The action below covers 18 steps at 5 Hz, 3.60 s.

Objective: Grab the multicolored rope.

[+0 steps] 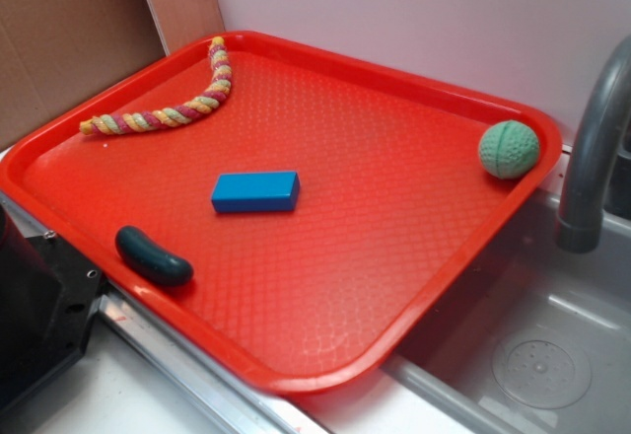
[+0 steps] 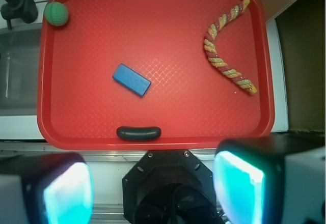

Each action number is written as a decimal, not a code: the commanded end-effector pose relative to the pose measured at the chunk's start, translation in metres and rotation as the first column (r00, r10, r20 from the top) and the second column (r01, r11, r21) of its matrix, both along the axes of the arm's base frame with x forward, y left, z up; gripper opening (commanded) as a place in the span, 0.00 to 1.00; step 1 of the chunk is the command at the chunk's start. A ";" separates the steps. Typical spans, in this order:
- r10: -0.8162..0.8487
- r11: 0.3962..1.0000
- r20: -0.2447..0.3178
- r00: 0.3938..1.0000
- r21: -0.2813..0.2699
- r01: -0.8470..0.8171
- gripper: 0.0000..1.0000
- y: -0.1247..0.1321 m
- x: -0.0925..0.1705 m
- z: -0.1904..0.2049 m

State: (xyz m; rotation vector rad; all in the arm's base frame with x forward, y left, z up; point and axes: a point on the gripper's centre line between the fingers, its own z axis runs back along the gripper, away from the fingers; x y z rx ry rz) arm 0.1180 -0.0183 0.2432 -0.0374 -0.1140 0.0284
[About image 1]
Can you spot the red plastic tray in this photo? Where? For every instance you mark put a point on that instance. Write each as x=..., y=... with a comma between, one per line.
x=393, y=204

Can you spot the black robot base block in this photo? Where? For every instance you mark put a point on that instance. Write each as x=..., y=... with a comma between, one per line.
x=49, y=295

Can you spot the blue rectangular block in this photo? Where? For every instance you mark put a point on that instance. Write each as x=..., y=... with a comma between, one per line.
x=256, y=192

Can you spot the green textured ball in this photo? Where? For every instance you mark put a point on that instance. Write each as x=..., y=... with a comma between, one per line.
x=508, y=150

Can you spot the grey toy faucet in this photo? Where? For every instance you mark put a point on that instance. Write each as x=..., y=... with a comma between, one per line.
x=598, y=174

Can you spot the brown cardboard panel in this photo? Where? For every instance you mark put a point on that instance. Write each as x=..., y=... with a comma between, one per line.
x=57, y=53

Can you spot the dark green toy cucumber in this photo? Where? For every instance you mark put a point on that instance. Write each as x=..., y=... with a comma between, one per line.
x=151, y=261

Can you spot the grey toy sink basin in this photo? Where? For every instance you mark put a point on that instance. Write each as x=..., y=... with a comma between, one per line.
x=530, y=339

